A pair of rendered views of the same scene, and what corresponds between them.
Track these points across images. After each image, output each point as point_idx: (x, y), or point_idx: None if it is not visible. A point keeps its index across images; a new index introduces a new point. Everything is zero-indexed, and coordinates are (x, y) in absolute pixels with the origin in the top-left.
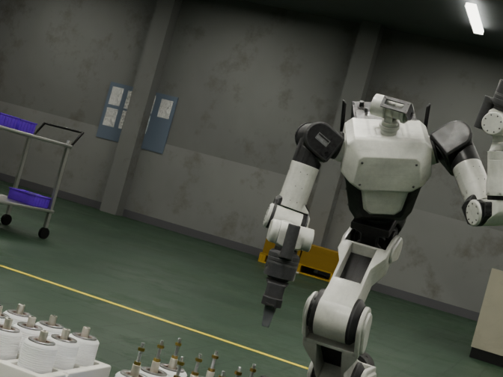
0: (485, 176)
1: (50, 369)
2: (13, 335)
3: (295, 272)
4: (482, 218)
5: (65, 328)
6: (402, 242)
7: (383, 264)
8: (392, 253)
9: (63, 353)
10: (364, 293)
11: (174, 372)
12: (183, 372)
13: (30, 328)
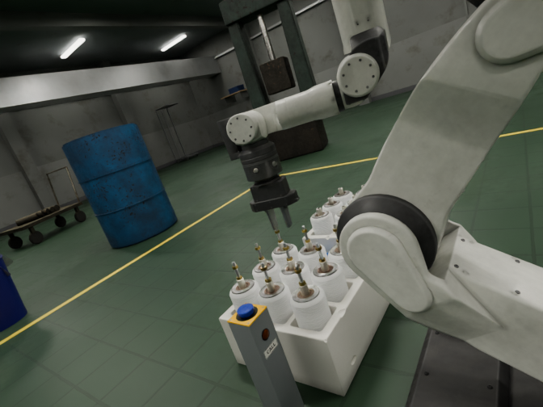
0: None
1: (320, 233)
2: (324, 208)
3: (250, 171)
4: None
5: (344, 205)
6: None
7: (442, 90)
8: (477, 35)
9: (336, 223)
10: (421, 177)
11: (330, 253)
12: (335, 255)
13: (349, 203)
